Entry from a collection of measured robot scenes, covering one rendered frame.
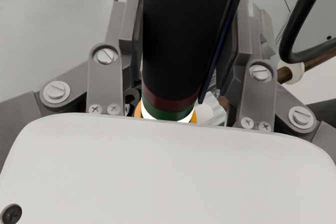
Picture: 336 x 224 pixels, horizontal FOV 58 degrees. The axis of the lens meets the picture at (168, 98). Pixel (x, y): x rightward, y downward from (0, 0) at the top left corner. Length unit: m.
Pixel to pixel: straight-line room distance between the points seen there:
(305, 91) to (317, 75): 0.03
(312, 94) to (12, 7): 2.18
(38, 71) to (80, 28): 0.42
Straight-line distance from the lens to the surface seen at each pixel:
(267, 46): 0.64
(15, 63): 2.13
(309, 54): 0.29
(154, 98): 0.16
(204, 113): 0.24
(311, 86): 0.59
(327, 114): 0.32
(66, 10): 2.36
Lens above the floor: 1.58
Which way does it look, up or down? 59 degrees down
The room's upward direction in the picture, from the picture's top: 9 degrees clockwise
